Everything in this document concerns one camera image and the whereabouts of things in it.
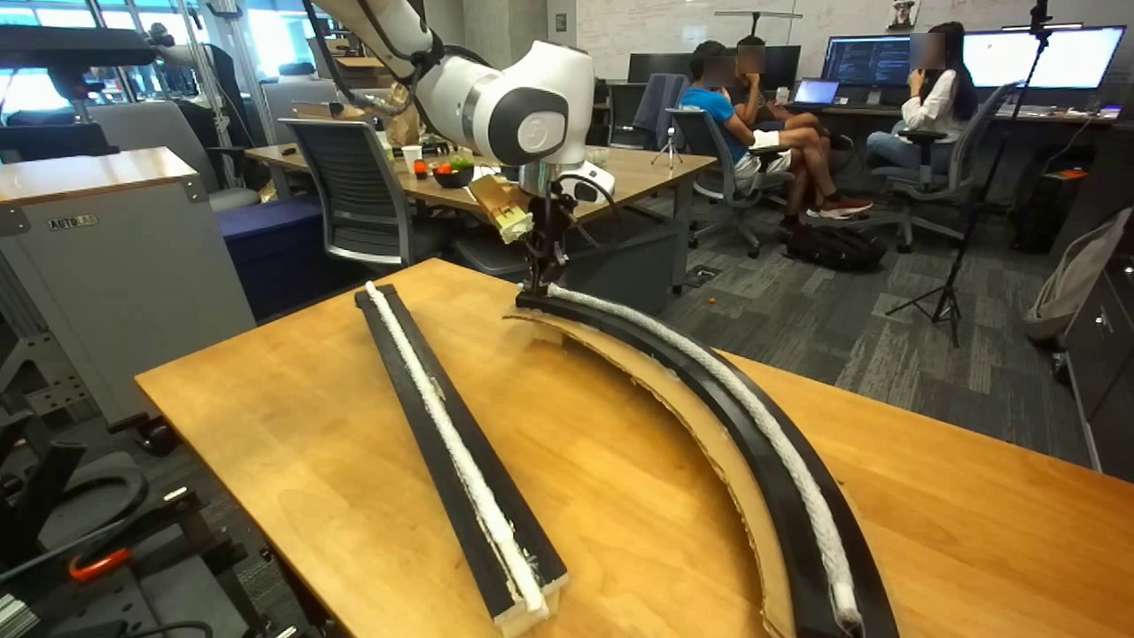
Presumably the long white braided rope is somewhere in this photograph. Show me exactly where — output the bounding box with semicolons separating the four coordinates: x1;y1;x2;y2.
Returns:
525;279;864;630

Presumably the black backpack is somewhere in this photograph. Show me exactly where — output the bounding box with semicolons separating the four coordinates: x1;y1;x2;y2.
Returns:
782;216;896;274

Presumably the person in blue shirt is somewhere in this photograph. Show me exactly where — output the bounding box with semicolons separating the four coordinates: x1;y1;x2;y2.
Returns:
677;41;877;223

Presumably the person in dark shirt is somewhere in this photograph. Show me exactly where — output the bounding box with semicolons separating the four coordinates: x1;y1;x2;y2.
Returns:
719;31;828;134

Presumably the long dark computer desk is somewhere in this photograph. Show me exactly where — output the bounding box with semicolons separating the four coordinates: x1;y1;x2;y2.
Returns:
772;101;1128;129

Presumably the black camera tripod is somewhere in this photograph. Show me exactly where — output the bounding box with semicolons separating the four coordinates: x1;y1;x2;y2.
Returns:
887;0;1059;347

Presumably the grey swivel office chair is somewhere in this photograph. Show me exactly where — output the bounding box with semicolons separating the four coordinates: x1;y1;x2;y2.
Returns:
896;83;1021;256

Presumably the black metal floor frame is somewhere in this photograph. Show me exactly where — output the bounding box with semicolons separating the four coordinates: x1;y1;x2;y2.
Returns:
0;403;315;638

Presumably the red handled clamp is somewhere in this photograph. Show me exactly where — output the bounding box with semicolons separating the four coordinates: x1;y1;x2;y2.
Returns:
63;544;137;589

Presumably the curved black board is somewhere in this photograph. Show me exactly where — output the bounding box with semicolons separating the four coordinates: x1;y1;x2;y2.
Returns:
515;279;905;638

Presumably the grey fabric bag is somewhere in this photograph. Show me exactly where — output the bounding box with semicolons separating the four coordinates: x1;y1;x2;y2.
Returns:
1021;205;1134;347

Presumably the grey mesh office chair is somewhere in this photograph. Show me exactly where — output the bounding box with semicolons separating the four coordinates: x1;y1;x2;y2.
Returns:
281;114;417;274

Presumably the black switched off monitor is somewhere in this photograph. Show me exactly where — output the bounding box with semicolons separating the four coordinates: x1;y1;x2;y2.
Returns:
626;49;695;87

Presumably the dark blue box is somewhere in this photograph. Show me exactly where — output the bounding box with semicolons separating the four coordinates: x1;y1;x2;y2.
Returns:
213;193;359;324

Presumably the wooden office desk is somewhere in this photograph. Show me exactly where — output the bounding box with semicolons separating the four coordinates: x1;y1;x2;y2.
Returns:
239;140;719;317

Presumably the small open laptop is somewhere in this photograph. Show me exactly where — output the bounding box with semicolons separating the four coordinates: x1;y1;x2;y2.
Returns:
791;74;843;112

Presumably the bowl of toy fruit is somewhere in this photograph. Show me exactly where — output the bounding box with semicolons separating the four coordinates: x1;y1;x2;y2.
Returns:
428;158;479;193

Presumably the woman in white top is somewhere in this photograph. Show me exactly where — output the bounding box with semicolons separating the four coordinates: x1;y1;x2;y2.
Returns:
864;19;980;172

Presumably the straight black board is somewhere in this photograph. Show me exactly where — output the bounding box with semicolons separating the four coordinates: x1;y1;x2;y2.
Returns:
352;279;569;638

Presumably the tape wrapped cable plug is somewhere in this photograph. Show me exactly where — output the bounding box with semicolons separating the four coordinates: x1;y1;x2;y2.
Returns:
467;175;537;249

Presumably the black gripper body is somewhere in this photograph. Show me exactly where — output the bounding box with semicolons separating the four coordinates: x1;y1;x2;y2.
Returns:
530;193;589;283

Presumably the monitor with white screen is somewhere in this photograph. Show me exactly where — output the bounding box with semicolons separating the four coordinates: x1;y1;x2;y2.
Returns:
955;23;1128;97

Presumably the grey cabinet with wooden top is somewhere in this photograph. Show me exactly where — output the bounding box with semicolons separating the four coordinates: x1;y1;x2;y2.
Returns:
0;146;257;431

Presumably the black drawer cabinet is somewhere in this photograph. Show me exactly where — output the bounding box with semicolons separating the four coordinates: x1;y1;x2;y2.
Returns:
1056;253;1134;484

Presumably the blue grey office chair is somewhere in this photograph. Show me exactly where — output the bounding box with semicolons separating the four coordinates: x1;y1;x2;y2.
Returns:
629;71;688;154
665;105;782;264

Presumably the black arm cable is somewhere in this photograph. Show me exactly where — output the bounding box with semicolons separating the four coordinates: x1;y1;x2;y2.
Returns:
299;0;620;232

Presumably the monitor with blue screen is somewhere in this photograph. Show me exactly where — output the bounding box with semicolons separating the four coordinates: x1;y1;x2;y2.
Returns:
823;31;926;97

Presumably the curved cardboard sheet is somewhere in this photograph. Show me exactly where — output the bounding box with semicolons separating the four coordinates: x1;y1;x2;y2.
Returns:
518;308;797;638

